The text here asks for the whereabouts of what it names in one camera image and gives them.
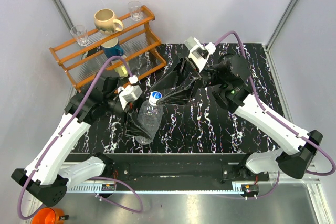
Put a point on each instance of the yellow ceramic mug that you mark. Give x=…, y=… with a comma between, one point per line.
x=122, y=69

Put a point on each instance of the clear drinking glass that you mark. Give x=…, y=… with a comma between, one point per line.
x=135, y=10
x=80, y=35

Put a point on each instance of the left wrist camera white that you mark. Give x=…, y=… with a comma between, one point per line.
x=130, y=93

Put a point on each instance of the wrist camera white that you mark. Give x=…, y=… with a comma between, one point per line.
x=199, y=54
x=130, y=93

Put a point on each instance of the beige ceramic mug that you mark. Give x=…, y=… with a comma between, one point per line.
x=107, y=23

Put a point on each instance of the clear drinking glass left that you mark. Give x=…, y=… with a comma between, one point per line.
x=80, y=35

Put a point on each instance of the orange wooden shelf rack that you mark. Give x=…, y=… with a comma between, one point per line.
x=137, y=40

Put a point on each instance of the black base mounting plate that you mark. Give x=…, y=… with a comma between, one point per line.
x=221, y=167

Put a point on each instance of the blue ceramic mug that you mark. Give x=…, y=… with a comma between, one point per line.
x=112, y=48

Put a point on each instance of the clear drinking glass right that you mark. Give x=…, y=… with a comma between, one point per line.
x=135, y=10

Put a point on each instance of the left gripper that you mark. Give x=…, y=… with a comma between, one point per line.
x=130, y=127

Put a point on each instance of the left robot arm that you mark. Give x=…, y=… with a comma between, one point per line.
x=44, y=178

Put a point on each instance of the orange cup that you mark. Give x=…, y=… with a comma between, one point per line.
x=49, y=216

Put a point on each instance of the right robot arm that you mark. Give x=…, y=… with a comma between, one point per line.
x=297, y=146

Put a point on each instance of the white bottle cap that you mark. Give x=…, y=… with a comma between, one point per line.
x=120, y=88
x=154, y=97

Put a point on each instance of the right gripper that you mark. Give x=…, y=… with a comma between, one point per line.
x=190, y=76

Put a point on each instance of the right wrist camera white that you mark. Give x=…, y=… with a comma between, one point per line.
x=199, y=54

